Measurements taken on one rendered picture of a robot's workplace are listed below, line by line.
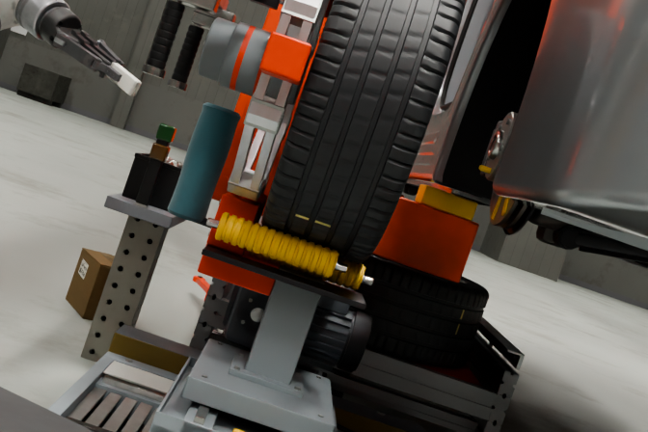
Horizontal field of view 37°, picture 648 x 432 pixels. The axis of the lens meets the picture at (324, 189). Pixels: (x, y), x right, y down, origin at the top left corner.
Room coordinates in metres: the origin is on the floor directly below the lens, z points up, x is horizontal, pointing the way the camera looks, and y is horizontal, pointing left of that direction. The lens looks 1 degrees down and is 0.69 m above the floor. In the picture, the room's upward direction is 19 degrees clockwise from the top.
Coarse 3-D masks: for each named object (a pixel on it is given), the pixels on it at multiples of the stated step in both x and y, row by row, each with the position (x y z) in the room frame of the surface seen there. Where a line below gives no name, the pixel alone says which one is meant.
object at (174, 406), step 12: (192, 360) 2.26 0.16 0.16; (180, 372) 2.09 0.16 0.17; (180, 384) 2.09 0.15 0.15; (168, 396) 1.89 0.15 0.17; (180, 396) 1.99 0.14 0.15; (168, 408) 1.89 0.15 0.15; (180, 408) 1.91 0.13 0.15; (192, 408) 1.87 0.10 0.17; (204, 408) 1.85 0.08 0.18; (156, 420) 1.77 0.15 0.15; (168, 420) 1.77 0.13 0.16; (180, 420) 1.77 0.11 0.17; (192, 420) 1.79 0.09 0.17; (204, 420) 1.80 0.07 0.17; (216, 420) 1.91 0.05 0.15; (228, 420) 1.94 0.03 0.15; (240, 420) 1.97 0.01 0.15; (336, 420) 2.14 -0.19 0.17
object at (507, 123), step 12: (504, 120) 2.06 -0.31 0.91; (504, 132) 2.01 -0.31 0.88; (504, 144) 1.97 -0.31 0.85; (492, 168) 2.01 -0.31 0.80; (492, 180) 2.02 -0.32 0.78; (492, 204) 2.11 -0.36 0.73; (516, 204) 1.91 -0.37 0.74; (504, 216) 1.95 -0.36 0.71; (516, 216) 1.94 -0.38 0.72; (504, 228) 2.01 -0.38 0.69
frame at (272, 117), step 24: (288, 0) 1.79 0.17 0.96; (312, 0) 1.80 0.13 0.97; (288, 24) 1.80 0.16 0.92; (312, 24) 1.80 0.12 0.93; (312, 48) 2.29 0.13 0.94; (264, 96) 1.81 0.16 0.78; (264, 120) 1.80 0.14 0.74; (288, 120) 2.29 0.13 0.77; (240, 144) 1.85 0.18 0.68; (264, 144) 1.84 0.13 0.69; (240, 168) 1.90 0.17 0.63; (264, 168) 1.88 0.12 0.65; (240, 192) 1.94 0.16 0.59
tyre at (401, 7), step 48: (336, 0) 1.77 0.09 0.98; (384, 0) 1.78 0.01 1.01; (432, 0) 1.80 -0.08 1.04; (336, 48) 1.74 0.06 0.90; (384, 48) 1.75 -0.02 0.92; (432, 48) 1.76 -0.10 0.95; (336, 96) 1.74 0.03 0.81; (384, 96) 1.74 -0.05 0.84; (432, 96) 1.74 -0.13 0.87; (288, 144) 1.77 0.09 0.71; (336, 144) 1.76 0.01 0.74; (384, 144) 1.75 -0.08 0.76; (288, 192) 1.83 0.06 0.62; (336, 192) 1.80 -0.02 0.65; (384, 192) 1.79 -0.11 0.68; (336, 240) 1.91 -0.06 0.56
